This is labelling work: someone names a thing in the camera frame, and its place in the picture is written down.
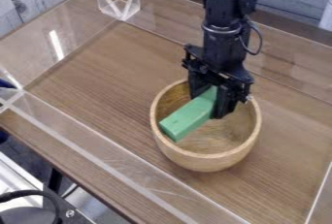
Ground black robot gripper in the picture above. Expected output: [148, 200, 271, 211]
[181, 24, 257, 120]

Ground green rectangular block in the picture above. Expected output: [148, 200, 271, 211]
[158, 86, 217, 143]

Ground brown wooden bowl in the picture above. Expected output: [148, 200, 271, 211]
[149, 80, 263, 173]

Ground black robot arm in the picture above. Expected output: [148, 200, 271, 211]
[184, 0, 260, 119]

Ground clear acrylic tray walls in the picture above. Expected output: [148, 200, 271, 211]
[0, 0, 332, 224]

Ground black table leg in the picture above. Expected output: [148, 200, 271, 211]
[49, 169, 63, 193]

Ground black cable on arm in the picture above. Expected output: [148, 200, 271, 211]
[237, 18, 265, 57]

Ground black metal bracket with screw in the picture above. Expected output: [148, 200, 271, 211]
[43, 187, 97, 224]

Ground black cable lower left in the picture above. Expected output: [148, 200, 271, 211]
[0, 188, 63, 224]

